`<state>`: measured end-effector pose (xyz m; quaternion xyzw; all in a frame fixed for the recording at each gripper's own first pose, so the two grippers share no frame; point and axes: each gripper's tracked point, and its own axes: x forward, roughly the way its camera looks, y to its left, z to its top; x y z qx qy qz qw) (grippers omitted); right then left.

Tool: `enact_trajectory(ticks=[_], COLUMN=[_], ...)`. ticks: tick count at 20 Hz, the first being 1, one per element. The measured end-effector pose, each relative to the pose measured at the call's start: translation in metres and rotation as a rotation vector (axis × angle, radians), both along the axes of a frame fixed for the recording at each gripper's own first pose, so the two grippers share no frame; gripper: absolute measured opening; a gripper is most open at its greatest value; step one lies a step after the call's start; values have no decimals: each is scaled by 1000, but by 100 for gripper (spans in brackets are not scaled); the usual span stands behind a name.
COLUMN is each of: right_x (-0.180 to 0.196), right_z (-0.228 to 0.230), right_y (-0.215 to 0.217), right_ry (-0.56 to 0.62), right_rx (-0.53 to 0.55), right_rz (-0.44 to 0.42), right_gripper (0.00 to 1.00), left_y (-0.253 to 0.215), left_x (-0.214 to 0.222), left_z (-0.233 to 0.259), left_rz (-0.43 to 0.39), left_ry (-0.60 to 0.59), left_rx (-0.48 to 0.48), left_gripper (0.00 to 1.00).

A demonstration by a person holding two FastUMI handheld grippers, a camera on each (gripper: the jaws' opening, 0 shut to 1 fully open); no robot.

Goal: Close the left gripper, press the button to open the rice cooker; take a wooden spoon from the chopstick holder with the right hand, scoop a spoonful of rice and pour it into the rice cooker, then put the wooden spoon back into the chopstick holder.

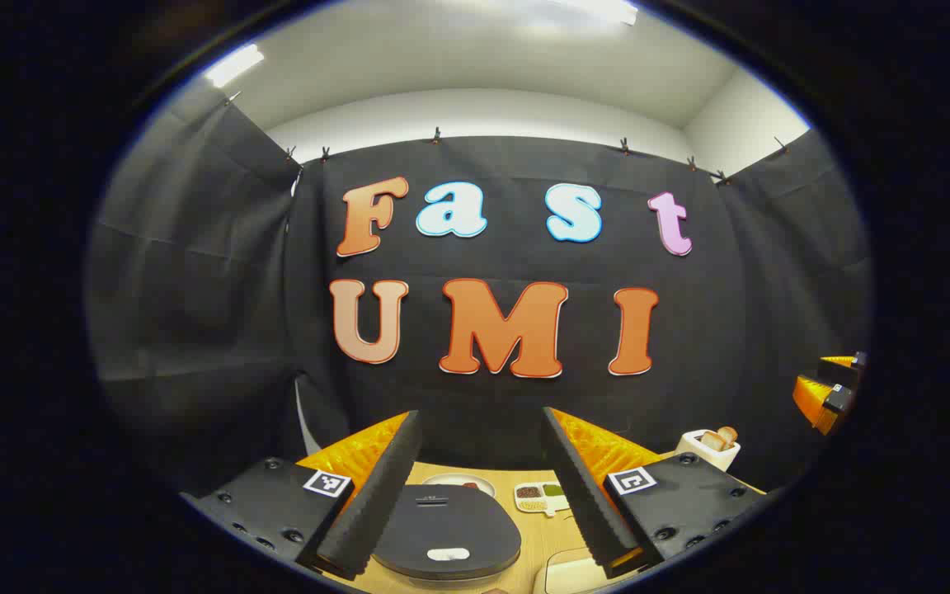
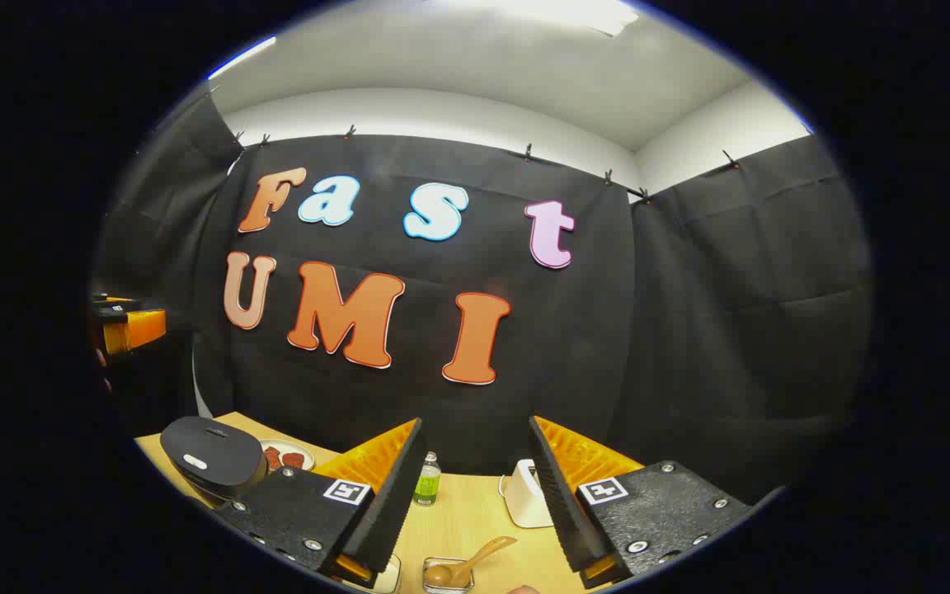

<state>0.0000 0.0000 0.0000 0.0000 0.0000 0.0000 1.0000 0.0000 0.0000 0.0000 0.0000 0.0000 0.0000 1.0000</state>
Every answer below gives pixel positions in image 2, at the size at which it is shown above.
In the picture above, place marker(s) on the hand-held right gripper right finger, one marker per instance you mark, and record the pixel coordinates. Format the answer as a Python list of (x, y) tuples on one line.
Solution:
[(562, 503)]

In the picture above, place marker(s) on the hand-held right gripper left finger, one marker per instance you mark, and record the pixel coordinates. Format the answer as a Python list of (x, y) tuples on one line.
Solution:
[(392, 503)]

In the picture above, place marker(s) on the ceiling light panel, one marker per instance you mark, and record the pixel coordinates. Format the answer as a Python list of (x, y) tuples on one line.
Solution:
[(574, 12)]

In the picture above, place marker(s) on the white toaster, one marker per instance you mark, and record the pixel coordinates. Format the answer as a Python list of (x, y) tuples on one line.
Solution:
[(524, 499)]

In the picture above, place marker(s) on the red meat piece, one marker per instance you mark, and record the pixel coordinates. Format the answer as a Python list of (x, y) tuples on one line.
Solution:
[(273, 456), (293, 460)]

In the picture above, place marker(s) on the round white plate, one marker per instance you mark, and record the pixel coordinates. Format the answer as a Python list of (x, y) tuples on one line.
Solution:
[(300, 450)]

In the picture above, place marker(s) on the black backdrop cloth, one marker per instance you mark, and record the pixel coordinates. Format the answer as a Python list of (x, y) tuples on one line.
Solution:
[(607, 330)]

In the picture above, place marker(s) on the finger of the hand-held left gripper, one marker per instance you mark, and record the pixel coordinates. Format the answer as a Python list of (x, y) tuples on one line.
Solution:
[(141, 330), (116, 302)]

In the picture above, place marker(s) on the wooden spoon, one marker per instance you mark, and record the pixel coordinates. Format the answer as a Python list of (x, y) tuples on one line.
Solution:
[(483, 551)]

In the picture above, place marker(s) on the black rice cooker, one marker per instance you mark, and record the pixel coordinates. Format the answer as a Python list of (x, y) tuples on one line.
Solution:
[(215, 454)]

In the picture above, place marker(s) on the row of cloth clips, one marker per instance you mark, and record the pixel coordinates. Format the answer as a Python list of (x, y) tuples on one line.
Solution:
[(350, 130)]

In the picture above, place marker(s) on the clear plastic rice box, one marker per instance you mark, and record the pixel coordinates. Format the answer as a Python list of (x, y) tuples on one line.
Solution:
[(391, 579)]

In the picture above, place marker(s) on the green label drink bottle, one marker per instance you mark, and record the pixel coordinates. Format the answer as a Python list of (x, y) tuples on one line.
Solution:
[(427, 483)]

